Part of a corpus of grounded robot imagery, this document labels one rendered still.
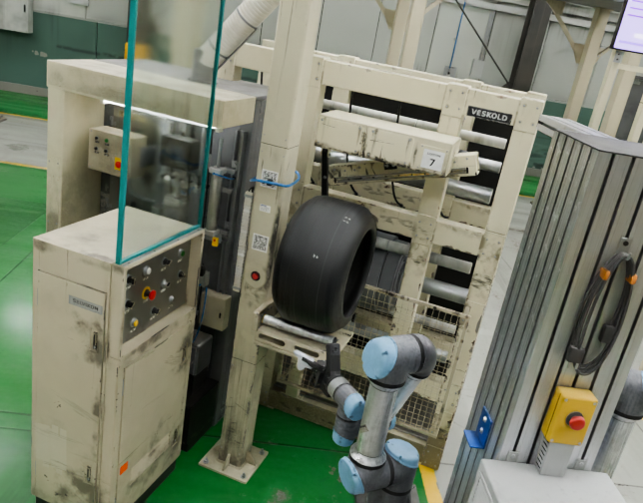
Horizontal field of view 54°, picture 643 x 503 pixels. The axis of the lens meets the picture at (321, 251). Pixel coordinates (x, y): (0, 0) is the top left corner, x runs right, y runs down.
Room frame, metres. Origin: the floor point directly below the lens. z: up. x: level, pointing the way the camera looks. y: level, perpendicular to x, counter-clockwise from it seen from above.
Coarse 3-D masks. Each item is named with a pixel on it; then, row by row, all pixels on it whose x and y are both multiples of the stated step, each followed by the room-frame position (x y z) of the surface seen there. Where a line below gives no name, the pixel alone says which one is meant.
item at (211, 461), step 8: (256, 448) 2.75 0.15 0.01; (208, 456) 2.62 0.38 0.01; (216, 456) 2.63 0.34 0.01; (256, 456) 2.68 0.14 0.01; (264, 456) 2.69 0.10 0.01; (200, 464) 2.56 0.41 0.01; (208, 464) 2.56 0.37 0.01; (216, 464) 2.57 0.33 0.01; (248, 464) 2.61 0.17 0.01; (256, 464) 2.62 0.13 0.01; (224, 472) 2.52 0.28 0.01; (232, 472) 2.53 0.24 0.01; (240, 472) 2.54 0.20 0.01; (248, 472) 2.56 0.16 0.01; (240, 480) 2.49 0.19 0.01; (248, 480) 2.51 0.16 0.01
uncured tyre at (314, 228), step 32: (320, 224) 2.42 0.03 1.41; (352, 224) 2.43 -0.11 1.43; (288, 256) 2.35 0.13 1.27; (320, 256) 2.32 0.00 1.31; (352, 256) 2.38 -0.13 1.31; (288, 288) 2.32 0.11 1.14; (320, 288) 2.28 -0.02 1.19; (352, 288) 2.75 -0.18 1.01; (288, 320) 2.45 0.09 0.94; (320, 320) 2.32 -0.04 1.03
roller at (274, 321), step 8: (264, 320) 2.48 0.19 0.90; (272, 320) 2.48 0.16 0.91; (280, 320) 2.47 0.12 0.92; (280, 328) 2.46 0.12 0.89; (288, 328) 2.45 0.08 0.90; (296, 328) 2.44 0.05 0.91; (304, 328) 2.44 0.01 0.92; (304, 336) 2.43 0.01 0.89; (312, 336) 2.42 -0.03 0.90; (320, 336) 2.41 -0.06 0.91; (328, 336) 2.41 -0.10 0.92
